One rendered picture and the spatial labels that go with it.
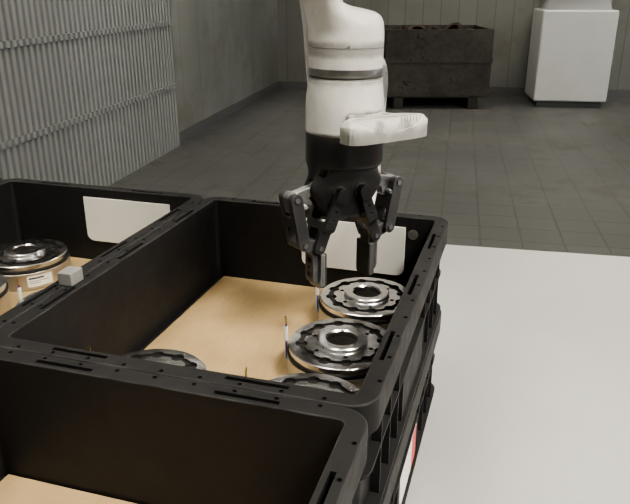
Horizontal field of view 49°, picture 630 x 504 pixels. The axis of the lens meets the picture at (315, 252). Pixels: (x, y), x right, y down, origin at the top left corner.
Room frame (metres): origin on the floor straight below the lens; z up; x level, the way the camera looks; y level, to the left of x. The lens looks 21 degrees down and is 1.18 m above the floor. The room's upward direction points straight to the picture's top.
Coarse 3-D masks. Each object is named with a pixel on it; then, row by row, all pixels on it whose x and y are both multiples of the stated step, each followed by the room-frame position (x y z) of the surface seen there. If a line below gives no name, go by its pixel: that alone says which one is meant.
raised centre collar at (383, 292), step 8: (352, 288) 0.69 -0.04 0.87; (360, 288) 0.70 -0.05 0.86; (368, 288) 0.70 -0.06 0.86; (376, 288) 0.69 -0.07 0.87; (384, 288) 0.69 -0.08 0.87; (344, 296) 0.68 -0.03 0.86; (352, 296) 0.67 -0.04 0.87; (360, 296) 0.67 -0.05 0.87; (376, 296) 0.67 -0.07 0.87; (384, 296) 0.67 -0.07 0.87; (368, 304) 0.66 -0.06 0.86
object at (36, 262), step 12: (24, 240) 0.85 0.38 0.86; (36, 240) 0.86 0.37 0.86; (48, 240) 0.85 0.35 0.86; (0, 252) 0.81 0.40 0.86; (48, 252) 0.81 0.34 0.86; (60, 252) 0.81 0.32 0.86; (0, 264) 0.77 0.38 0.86; (12, 264) 0.78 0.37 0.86; (24, 264) 0.77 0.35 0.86; (36, 264) 0.77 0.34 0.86; (48, 264) 0.78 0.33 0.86
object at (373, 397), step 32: (128, 256) 0.63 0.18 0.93; (64, 288) 0.55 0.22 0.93; (416, 288) 0.55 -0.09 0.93; (32, 320) 0.49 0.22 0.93; (416, 320) 0.52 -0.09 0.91; (32, 352) 0.44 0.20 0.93; (64, 352) 0.44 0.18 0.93; (96, 352) 0.44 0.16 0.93; (224, 384) 0.39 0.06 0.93; (256, 384) 0.39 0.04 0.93; (288, 384) 0.39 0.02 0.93; (384, 384) 0.39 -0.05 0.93
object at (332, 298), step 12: (324, 288) 0.70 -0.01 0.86; (336, 288) 0.71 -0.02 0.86; (396, 288) 0.71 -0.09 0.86; (324, 300) 0.67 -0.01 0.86; (336, 300) 0.67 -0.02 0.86; (396, 300) 0.67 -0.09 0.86; (336, 312) 0.64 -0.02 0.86; (348, 312) 0.64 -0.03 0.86; (360, 312) 0.64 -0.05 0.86; (372, 312) 0.65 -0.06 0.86; (384, 312) 0.64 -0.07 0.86
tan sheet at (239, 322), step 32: (224, 288) 0.77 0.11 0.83; (256, 288) 0.77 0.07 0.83; (288, 288) 0.77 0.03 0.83; (320, 288) 0.77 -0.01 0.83; (192, 320) 0.69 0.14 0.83; (224, 320) 0.69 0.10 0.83; (256, 320) 0.69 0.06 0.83; (288, 320) 0.69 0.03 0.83; (192, 352) 0.61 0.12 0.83; (224, 352) 0.61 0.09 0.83; (256, 352) 0.61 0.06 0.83
